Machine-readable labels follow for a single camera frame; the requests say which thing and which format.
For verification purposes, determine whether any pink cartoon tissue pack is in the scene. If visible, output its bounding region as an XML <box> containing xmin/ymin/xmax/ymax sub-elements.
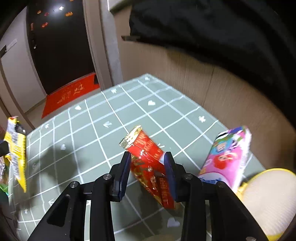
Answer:
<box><xmin>198</xmin><ymin>126</ymin><xmax>252</xmax><ymax>192</ymax></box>

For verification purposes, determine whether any black jacket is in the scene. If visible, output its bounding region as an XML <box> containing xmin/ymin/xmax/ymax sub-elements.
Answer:
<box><xmin>122</xmin><ymin>0</ymin><xmax>295</xmax><ymax>125</ymax></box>

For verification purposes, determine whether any green grid tablecloth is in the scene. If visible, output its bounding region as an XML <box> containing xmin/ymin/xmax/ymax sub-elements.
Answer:
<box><xmin>9</xmin><ymin>73</ymin><xmax>266</xmax><ymax>241</ymax></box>

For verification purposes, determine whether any red snack wrapper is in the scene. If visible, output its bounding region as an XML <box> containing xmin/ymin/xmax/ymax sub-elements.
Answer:
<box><xmin>119</xmin><ymin>125</ymin><xmax>178</xmax><ymax>209</ymax></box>

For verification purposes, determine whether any red door mat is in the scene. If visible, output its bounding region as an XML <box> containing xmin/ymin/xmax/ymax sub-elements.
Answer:
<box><xmin>42</xmin><ymin>73</ymin><xmax>100</xmax><ymax>118</ymax></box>

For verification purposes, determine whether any yellow round sponge pad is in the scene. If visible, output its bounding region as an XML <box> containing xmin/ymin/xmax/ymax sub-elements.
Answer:
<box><xmin>236</xmin><ymin>168</ymin><xmax>295</xmax><ymax>240</ymax></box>

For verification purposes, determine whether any yellow chip bag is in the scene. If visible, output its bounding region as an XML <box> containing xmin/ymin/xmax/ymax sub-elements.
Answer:
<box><xmin>4</xmin><ymin>116</ymin><xmax>27</xmax><ymax>193</ymax></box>

